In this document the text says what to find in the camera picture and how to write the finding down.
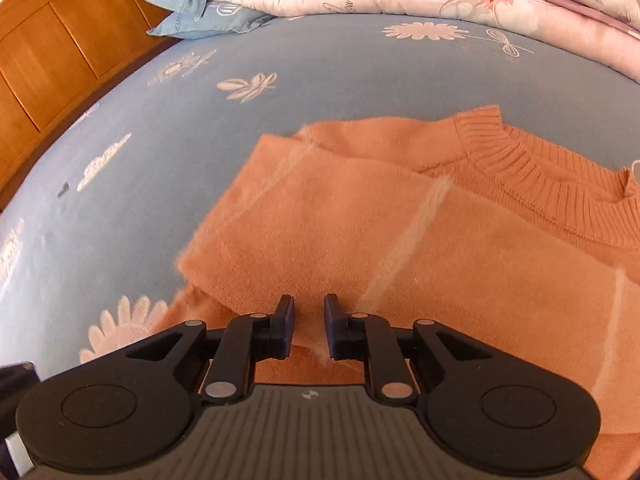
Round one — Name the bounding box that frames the orange knit sweater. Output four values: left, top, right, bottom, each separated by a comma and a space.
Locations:
150, 105, 640, 480

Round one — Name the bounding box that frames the wooden headboard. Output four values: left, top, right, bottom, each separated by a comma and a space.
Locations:
0, 0, 174, 212

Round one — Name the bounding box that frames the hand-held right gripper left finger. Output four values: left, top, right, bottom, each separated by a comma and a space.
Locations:
126, 294, 296, 403

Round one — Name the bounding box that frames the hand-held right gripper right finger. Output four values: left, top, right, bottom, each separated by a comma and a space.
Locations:
324, 294, 493, 405

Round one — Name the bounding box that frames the blue pillow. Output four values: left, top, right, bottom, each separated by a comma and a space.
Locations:
111, 0, 277, 42

